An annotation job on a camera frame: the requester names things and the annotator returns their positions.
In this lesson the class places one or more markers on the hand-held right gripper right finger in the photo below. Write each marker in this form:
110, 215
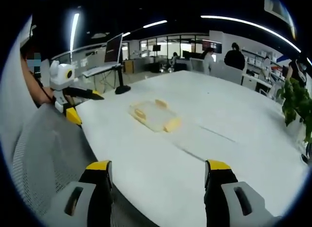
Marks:
219, 188

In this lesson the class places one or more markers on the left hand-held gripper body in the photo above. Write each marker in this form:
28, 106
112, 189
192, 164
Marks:
59, 76

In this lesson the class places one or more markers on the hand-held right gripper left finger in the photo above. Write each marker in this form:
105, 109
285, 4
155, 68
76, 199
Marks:
97, 188

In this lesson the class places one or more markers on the clear box with yellow buckles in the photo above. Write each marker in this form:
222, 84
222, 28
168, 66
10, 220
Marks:
154, 114

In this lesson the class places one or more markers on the white keyboard tray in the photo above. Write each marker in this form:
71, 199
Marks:
100, 69

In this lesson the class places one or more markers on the black monitor stand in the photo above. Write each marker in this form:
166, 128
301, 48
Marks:
121, 83

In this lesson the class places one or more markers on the grey mesh office chair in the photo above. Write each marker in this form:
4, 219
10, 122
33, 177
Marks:
48, 149

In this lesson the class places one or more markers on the long ceiling light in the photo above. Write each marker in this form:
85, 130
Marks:
74, 31
155, 24
251, 23

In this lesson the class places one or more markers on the cardboard box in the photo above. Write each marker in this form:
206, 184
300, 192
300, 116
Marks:
128, 66

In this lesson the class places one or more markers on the computer monitor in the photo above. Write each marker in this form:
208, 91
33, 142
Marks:
113, 48

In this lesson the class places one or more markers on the black screen on tripod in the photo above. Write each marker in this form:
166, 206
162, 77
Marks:
156, 48

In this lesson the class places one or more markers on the white desk partition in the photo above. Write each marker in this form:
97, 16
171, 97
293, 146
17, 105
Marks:
228, 75

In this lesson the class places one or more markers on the green potted plant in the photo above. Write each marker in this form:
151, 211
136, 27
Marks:
296, 102

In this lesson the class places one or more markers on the shelf with storage boxes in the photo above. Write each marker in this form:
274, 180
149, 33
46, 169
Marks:
262, 61

